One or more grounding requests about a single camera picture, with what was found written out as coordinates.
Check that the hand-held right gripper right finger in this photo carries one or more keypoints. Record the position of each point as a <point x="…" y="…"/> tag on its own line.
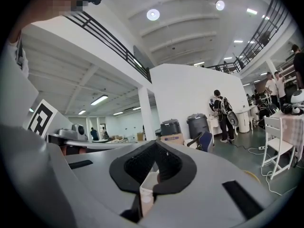
<point x="209" y="186"/>

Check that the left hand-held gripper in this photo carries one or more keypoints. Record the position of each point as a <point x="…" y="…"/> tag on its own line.
<point x="40" y="120"/>

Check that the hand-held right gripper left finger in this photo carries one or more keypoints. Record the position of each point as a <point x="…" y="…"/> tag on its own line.
<point x="99" y="186"/>

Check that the long ceiling lamp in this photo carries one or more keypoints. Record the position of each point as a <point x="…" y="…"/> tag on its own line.
<point x="99" y="100"/>

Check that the blue chair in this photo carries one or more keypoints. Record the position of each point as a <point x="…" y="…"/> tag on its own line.
<point x="206" y="140"/>

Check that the brown cardboard box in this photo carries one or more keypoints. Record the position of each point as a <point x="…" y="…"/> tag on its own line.
<point x="173" y="139"/>

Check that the tall black bin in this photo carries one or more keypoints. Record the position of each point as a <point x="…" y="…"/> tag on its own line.
<point x="198" y="126"/>

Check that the white console table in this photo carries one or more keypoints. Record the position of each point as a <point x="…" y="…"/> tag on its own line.
<point x="215" y="125"/>

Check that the white power strip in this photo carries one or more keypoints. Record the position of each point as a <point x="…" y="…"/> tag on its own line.
<point x="261" y="148"/>

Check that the short black bin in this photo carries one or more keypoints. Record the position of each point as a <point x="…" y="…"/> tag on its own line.
<point x="171" y="127"/>

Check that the white round cabinet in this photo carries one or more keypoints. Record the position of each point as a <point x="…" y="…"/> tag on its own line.
<point x="244" y="122"/>

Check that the white wooden chair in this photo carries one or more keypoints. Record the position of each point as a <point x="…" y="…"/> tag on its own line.
<point x="278" y="146"/>

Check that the plaid tablecloth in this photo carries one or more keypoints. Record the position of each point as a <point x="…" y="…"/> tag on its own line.
<point x="294" y="132"/>

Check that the black balcony railing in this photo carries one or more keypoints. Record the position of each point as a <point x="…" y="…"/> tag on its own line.
<point x="114" y="44"/>

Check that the person's white shirt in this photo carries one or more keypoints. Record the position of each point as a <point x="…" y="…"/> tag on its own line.
<point x="14" y="91"/>

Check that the black headset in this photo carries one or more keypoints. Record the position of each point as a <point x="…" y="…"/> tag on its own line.
<point x="287" y="108"/>

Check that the white round device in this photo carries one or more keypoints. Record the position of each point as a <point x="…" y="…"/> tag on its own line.
<point x="298" y="101"/>

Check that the round ceiling lamp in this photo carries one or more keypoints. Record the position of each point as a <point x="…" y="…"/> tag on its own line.
<point x="153" y="14"/>
<point x="220" y="5"/>

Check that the person's head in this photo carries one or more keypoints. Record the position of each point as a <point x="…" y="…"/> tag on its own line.
<point x="42" y="6"/>

